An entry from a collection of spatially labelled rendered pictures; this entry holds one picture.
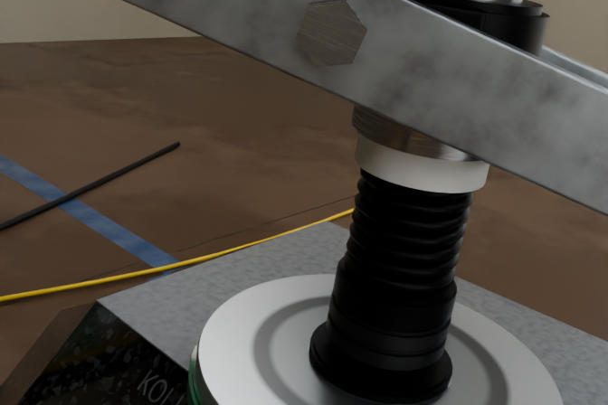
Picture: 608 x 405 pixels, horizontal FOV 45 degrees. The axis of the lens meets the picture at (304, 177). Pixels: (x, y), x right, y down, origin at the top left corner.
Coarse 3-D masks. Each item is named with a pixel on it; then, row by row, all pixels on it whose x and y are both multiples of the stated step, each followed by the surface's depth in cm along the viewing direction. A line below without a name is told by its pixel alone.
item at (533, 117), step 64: (128, 0) 32; (192, 0) 31; (256, 0) 31; (320, 0) 31; (384, 0) 31; (320, 64) 31; (384, 64) 32; (448, 64) 31; (512, 64) 31; (576, 64) 42; (448, 128) 32; (512, 128) 32; (576, 128) 32; (576, 192) 33
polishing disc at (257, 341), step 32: (256, 288) 49; (288, 288) 50; (320, 288) 51; (224, 320) 45; (256, 320) 46; (288, 320) 46; (320, 320) 47; (480, 320) 50; (224, 352) 42; (256, 352) 42; (288, 352) 43; (448, 352) 45; (480, 352) 46; (512, 352) 46; (224, 384) 39; (256, 384) 39; (288, 384) 40; (320, 384) 40; (480, 384) 42; (512, 384) 43; (544, 384) 43
